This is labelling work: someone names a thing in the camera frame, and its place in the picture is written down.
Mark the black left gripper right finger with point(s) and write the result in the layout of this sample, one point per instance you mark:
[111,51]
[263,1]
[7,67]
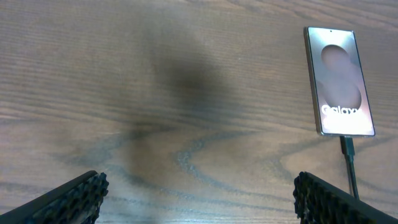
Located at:
[317,201]

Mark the Galaxy smartphone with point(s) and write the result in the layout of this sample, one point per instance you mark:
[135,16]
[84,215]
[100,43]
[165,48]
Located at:
[339,94]

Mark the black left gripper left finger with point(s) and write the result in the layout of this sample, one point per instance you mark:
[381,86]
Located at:
[77,201]

